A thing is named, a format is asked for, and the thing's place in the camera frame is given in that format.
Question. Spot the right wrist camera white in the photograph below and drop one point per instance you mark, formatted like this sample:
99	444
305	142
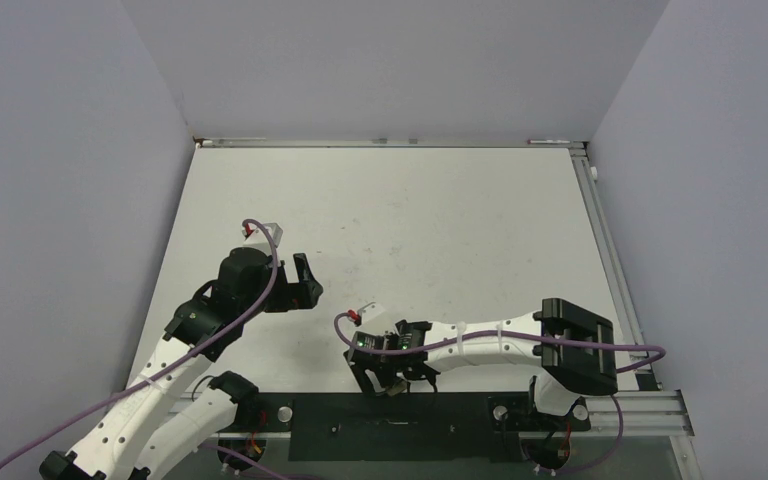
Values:
371	313

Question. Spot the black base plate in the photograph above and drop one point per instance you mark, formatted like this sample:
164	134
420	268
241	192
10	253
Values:
497	426

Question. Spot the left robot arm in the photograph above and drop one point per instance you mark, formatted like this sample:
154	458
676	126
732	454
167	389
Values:
250	281

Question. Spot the aluminium rail edge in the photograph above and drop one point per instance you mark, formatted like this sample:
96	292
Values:
653	411
382	142

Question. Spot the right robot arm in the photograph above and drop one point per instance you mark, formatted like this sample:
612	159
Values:
570	350

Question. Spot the aluminium rail right edge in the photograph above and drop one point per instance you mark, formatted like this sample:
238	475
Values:
653	411

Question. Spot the white grey remote control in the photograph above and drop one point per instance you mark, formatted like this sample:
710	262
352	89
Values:
399	387

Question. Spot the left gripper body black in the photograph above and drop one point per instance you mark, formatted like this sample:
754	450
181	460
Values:
283	296

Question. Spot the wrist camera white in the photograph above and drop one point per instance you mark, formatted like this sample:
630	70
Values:
371	313
261	237

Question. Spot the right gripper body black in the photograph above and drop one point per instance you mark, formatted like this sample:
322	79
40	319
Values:
386	374

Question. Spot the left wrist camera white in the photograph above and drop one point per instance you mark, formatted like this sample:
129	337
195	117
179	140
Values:
261	237

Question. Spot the aluminium rail back edge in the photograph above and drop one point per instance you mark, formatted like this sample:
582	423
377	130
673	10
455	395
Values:
382	142

